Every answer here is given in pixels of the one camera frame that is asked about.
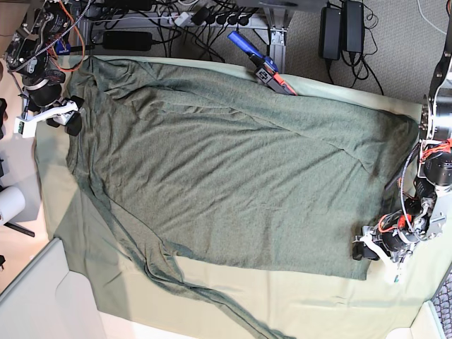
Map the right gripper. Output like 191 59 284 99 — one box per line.
24 83 85 136

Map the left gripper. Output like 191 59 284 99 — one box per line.
352 226 418 268

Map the black power brick right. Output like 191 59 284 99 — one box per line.
341 1 364 54

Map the white foam board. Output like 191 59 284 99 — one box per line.
1 239 106 338

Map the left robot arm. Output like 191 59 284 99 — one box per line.
352 49 451 271

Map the blue orange bar clamp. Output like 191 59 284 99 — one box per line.
227 31 297 96

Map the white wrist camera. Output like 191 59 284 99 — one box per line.
384 267 405 284
13 117 37 138

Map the green T-shirt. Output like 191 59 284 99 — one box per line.
66 57 418 338

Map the black power adapter brick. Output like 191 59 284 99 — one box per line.
102 31 153 52

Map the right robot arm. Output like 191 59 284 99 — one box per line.
4 1 91 138

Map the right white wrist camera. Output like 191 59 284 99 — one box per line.
13 117 37 138

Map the white paper roll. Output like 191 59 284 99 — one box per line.
0 186 25 226

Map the black power brick left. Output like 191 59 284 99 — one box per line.
319 6 341 61

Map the aluminium frame leg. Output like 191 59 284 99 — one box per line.
259 1 295 73

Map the white power strip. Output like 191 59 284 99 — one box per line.
91 10 262 29

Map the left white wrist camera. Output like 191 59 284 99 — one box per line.
384 267 405 284

